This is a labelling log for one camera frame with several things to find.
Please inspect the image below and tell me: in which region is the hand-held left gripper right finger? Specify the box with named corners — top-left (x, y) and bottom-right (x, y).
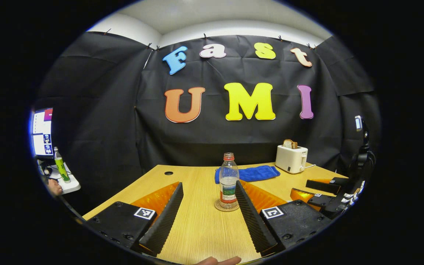
top-left (235, 180), bottom-right (335, 257)

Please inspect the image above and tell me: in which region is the computer monitor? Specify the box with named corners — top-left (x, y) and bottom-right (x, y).
top-left (32, 107), bottom-right (54, 159)

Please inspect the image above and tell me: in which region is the black backdrop cloth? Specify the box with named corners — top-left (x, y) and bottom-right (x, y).
top-left (37, 31), bottom-right (382, 210)

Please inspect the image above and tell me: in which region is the round brown coaster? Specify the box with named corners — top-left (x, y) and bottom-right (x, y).
top-left (214, 199), bottom-right (240, 212)

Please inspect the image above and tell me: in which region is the small white side table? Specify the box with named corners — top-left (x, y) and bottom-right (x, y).
top-left (39, 162), bottom-right (81, 195)

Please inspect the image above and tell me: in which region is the green label drink bottle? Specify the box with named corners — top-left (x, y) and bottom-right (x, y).
top-left (53, 146), bottom-right (71, 183)

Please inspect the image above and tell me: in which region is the clear plastic water bottle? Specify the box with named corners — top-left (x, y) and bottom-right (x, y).
top-left (219, 152), bottom-right (240, 209)

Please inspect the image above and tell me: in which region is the blue folded towel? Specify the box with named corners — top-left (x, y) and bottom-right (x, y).
top-left (215, 165), bottom-right (281, 184)

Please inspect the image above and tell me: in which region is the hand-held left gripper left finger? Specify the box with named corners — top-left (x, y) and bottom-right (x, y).
top-left (82, 181), bottom-right (184, 257)

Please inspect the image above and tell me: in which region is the white toaster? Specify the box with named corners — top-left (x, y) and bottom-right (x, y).
top-left (275, 145), bottom-right (308, 174)

